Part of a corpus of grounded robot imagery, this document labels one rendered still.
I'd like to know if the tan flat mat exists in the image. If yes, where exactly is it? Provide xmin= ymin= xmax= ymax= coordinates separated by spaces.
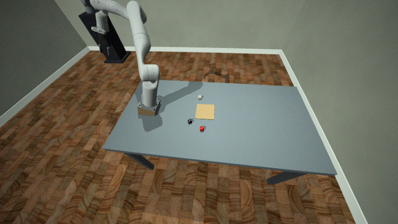
xmin=195 ymin=104 xmax=215 ymax=120

